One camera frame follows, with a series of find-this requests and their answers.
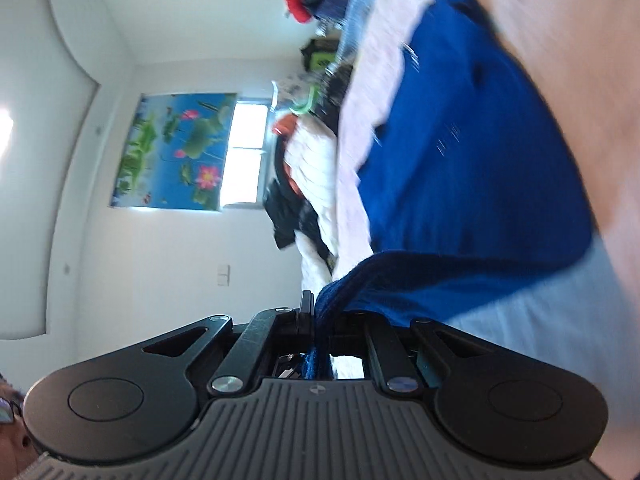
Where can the heap of black clothes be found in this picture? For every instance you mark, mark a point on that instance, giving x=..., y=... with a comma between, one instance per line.
x=290, y=215

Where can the lotus flower wall poster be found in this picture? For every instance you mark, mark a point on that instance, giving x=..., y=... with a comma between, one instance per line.
x=170, y=150

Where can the blue beaded sweater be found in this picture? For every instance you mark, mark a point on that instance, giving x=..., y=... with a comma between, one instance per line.
x=475, y=185

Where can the black and green bag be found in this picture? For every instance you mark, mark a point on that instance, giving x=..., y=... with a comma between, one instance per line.
x=320, y=55

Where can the person's head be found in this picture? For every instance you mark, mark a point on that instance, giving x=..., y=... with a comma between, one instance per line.
x=12, y=445

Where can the eyeglasses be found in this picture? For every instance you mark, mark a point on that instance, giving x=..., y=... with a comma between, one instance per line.
x=7, y=410

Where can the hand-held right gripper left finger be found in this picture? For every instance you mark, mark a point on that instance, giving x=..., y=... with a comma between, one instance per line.
x=306, y=312

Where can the window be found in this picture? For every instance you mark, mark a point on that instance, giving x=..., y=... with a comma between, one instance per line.
x=245, y=160

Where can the floral pillow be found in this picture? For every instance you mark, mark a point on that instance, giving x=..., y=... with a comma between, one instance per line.
x=295, y=90

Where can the light blue blanket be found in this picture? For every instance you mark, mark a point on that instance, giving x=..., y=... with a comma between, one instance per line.
x=362, y=0

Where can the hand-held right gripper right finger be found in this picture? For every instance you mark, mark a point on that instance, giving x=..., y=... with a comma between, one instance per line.
x=374, y=336

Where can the white wall switch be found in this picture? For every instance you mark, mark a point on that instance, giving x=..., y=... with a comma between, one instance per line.
x=223, y=275

